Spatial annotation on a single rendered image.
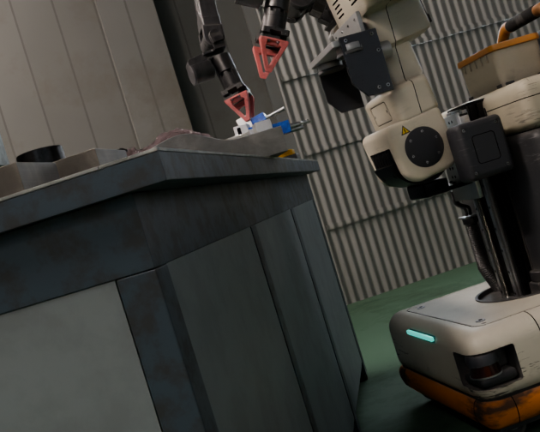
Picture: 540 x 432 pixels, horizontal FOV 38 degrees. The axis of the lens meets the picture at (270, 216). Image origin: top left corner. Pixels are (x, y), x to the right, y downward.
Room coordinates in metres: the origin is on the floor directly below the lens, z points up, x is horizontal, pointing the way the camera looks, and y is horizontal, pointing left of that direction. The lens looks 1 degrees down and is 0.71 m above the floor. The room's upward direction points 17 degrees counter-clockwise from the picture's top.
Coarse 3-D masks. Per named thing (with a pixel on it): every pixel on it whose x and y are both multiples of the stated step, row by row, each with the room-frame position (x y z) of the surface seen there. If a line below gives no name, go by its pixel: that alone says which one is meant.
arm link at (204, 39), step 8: (200, 0) 2.20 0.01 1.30; (208, 0) 2.21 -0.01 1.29; (200, 8) 2.19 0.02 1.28; (208, 8) 2.20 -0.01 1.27; (216, 8) 2.21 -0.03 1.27; (200, 16) 2.19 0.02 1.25; (208, 16) 2.18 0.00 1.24; (216, 16) 2.19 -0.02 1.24; (200, 24) 2.20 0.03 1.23; (208, 24) 2.18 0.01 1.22; (216, 24) 2.18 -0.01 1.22; (200, 32) 2.21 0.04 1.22; (208, 32) 2.17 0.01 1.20; (200, 40) 2.22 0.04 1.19; (208, 40) 2.16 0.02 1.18; (208, 48) 2.18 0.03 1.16
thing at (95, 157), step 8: (88, 152) 1.26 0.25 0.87; (96, 152) 1.26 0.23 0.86; (104, 152) 1.30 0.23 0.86; (112, 152) 1.34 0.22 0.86; (120, 152) 1.38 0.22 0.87; (64, 160) 1.27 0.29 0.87; (72, 160) 1.27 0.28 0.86; (80, 160) 1.26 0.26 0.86; (88, 160) 1.26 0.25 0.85; (96, 160) 1.26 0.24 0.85; (104, 160) 1.28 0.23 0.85; (112, 160) 1.33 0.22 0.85; (64, 168) 1.27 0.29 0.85; (72, 168) 1.27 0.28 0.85; (80, 168) 1.27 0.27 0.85; (88, 168) 1.26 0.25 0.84; (64, 176) 1.27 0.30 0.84
